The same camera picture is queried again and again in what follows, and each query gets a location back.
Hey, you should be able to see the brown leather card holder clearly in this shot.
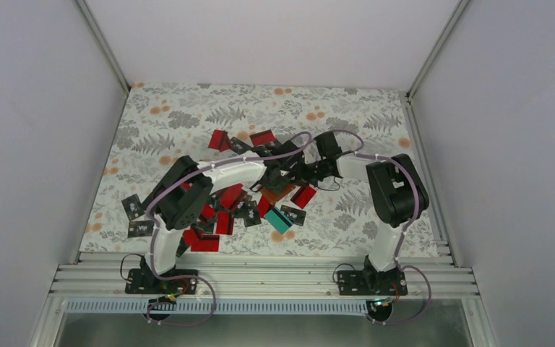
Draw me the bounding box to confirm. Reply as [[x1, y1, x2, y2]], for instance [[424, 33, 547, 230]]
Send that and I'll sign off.
[[260, 184, 296, 204]]

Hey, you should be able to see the black vip card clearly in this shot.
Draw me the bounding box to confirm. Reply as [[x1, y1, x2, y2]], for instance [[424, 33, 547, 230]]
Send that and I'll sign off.
[[229, 137, 251, 155], [121, 194, 145, 221], [127, 220, 155, 239], [280, 205, 306, 226]]

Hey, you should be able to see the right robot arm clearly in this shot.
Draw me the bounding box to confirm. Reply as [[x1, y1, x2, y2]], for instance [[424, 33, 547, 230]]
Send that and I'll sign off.
[[289, 131, 429, 294]]

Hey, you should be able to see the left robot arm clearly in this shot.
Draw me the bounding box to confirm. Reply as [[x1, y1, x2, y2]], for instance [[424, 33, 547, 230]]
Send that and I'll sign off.
[[143, 143, 309, 293]]

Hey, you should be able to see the red card near holder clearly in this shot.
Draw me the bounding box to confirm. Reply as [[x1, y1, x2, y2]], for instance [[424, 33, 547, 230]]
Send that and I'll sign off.
[[290, 187, 317, 209]]

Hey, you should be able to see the red card far centre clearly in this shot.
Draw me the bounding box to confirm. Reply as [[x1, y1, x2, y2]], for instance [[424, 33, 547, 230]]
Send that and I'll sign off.
[[249, 130, 276, 147]]

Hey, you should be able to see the teal card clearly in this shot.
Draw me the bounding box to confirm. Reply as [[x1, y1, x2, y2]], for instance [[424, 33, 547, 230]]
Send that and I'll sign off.
[[264, 207, 293, 235]]

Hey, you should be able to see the red card pile centre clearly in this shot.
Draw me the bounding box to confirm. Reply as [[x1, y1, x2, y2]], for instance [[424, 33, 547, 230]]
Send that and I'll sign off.
[[190, 184, 275, 236]]

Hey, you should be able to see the red card far left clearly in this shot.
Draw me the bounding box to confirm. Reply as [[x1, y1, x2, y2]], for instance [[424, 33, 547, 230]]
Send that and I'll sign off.
[[208, 129, 231, 152]]

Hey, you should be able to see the red card bottom front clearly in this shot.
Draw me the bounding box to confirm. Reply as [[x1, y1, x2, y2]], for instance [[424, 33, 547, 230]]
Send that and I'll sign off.
[[190, 235, 220, 252]]

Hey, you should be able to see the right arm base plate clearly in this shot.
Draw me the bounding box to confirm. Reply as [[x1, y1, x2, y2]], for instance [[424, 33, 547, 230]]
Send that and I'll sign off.
[[336, 268, 408, 296]]

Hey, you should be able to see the aluminium rail frame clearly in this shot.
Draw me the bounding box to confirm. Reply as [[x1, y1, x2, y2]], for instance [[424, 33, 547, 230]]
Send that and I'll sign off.
[[31, 246, 495, 346]]

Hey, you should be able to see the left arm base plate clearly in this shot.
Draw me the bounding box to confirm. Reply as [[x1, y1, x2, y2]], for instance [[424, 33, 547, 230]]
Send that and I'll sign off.
[[124, 268, 198, 295]]

